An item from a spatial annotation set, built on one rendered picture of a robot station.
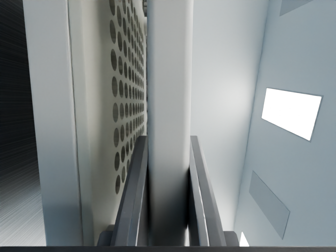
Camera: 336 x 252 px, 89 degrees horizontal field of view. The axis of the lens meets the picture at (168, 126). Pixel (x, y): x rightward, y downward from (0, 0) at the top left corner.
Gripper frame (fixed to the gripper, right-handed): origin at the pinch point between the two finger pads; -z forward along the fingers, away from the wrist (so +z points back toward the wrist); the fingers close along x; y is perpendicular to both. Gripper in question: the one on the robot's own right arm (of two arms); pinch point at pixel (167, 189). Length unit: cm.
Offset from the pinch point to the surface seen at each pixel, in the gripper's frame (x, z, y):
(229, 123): -138, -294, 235
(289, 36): -187, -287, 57
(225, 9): -107, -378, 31
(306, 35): -188, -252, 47
